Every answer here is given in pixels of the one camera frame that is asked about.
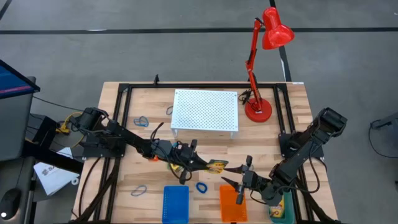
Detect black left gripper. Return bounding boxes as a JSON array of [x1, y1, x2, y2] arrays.
[[159, 139, 216, 185]]

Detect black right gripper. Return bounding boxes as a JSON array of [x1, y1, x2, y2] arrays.
[[221, 154, 276, 205]]

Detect orange plastic basket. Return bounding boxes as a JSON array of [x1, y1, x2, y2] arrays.
[[219, 184, 249, 223]]

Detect blue plastic basket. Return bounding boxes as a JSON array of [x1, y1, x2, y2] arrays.
[[161, 185, 190, 224]]

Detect red desk lamp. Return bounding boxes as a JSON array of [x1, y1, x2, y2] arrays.
[[244, 6, 295, 123]]

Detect black side desk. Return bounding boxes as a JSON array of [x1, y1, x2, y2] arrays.
[[0, 155, 37, 224]]

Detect white perforated metal shelf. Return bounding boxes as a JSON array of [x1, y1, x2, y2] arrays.
[[170, 89, 239, 139]]

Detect yellow plug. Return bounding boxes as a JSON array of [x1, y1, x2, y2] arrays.
[[55, 119, 71, 135]]

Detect white paper sheet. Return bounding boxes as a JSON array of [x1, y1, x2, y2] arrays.
[[33, 161, 80, 196]]

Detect black box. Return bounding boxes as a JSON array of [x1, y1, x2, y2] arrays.
[[29, 114, 60, 149]]

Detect grey cabinet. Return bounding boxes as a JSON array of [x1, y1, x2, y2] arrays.
[[0, 76, 37, 162]]

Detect black computer mouse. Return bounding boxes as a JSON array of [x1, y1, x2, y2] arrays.
[[0, 188, 22, 223]]

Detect monitor with blue screen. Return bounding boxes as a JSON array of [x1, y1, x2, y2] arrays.
[[0, 58, 41, 100]]

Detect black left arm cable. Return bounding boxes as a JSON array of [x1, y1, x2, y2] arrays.
[[150, 122, 165, 142]]

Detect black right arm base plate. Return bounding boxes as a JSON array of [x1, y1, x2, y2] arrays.
[[277, 132, 324, 160]]

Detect black lamp cord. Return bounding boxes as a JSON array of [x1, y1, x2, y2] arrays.
[[238, 89, 252, 106]]

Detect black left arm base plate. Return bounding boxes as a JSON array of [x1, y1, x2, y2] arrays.
[[82, 132, 128, 159]]

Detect thick dark floor cable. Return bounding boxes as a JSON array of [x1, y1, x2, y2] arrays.
[[77, 157, 103, 220]]

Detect yellow cable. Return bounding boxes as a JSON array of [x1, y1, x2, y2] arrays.
[[62, 111, 85, 149]]

